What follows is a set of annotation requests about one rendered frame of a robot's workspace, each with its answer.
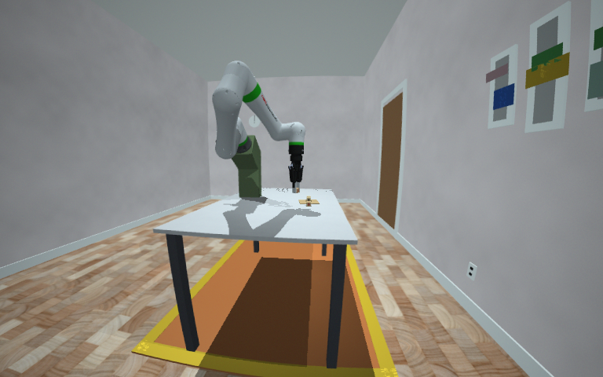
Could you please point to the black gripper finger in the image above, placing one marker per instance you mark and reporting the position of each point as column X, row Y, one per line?
column 299, row 175
column 293, row 176

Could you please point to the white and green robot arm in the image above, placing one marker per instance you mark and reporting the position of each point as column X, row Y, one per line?
column 239, row 85

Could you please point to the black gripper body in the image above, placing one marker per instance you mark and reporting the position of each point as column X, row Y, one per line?
column 296, row 160

